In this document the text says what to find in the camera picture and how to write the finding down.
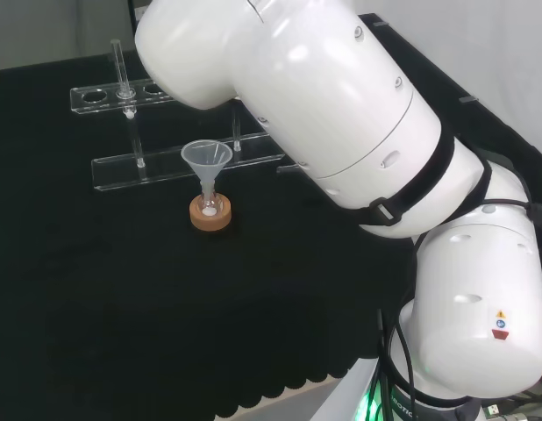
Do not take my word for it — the clear acrylic funnel stand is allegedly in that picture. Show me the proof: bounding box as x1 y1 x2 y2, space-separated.
70 38 298 193

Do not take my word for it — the black cable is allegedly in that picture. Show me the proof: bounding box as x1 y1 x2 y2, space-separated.
374 309 419 421

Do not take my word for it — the small round-bottom glass flask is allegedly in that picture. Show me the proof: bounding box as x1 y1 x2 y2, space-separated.
198 186 223 219

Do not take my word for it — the black cloth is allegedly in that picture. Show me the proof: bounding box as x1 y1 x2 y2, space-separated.
0 12 542 421

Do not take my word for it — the cork ring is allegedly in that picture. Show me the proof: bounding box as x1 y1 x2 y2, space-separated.
189 196 233 232

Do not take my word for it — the translucent plastic funnel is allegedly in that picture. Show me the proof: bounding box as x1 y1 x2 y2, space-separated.
180 140 232 207

